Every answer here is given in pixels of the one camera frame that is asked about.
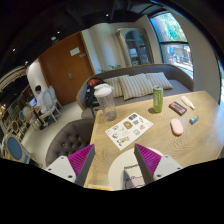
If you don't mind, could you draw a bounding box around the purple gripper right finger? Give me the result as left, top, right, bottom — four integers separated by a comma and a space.
133, 143, 184, 185

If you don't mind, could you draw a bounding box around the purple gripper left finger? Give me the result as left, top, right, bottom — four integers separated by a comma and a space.
44, 143, 96, 187

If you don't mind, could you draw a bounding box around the round white mouse pad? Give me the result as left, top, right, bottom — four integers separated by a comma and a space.
107, 146, 164, 191

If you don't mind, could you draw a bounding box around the pink computer mouse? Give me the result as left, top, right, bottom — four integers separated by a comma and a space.
170, 119, 183, 136

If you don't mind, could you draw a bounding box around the grey tufted armchair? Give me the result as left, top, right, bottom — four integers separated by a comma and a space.
45, 118, 94, 166

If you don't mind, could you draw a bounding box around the yellow card at edge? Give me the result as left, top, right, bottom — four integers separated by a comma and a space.
88, 184, 113, 191

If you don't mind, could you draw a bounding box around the white sticker sheet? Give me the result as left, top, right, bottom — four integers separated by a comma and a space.
105, 113, 153, 150

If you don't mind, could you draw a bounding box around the black orange backpack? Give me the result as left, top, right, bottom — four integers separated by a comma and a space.
85, 78, 104, 107

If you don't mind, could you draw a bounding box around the small teal eraser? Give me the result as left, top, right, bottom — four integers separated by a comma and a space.
189, 115, 199, 125

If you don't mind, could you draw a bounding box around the black red cassette box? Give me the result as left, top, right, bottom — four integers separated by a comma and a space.
169, 101, 187, 116

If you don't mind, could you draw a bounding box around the white wooden chair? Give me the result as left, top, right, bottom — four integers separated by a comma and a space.
41, 90, 60, 121

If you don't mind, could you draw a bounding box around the blue upholstered chair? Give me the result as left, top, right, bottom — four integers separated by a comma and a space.
3, 134, 31, 164

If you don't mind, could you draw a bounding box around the green drink can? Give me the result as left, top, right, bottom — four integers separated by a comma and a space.
153, 86, 163, 113

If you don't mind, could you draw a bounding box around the seated person white shirt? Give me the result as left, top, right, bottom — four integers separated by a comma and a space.
34, 84, 54, 126

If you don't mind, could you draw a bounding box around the cream white tube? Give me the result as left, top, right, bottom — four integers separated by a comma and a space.
181, 96, 195, 110

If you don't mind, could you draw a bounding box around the clear plastic shaker bottle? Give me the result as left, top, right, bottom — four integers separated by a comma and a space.
94, 84, 117, 121

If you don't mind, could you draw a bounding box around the striped cushion middle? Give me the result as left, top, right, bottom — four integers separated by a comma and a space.
125, 74, 153, 100

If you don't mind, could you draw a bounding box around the striped cushion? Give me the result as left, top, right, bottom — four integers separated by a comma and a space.
125, 74, 153, 100
105, 75, 127, 100
145, 72, 173, 89

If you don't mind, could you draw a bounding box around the striped cushion right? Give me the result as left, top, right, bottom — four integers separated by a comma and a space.
145, 72, 173, 89

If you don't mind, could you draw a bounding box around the striped cushion left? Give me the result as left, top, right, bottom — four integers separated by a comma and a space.
105, 75, 127, 100

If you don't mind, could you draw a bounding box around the grey curved sofa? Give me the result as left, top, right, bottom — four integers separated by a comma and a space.
76, 64, 194, 119

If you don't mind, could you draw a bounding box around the brown wooden door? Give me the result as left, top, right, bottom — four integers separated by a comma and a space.
39, 32, 94, 106

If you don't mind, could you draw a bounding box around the large window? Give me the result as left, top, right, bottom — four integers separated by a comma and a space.
150, 12, 193, 77

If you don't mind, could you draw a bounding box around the white arched cabinet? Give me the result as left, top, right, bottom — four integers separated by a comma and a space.
116, 28, 154, 66

